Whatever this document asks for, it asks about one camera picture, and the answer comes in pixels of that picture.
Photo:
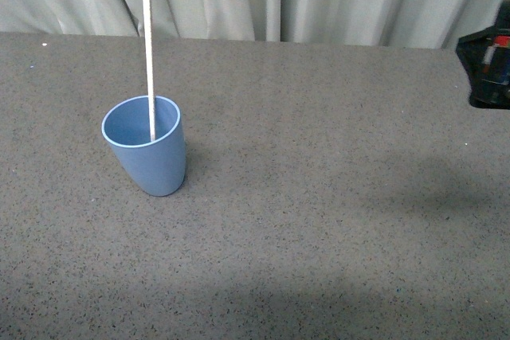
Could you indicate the white chopstick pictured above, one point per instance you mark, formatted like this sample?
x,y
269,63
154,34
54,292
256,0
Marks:
x,y
149,66

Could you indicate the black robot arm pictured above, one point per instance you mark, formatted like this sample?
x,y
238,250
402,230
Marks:
x,y
485,58

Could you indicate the blue plastic cup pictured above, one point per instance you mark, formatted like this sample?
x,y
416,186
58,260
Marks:
x,y
157,166

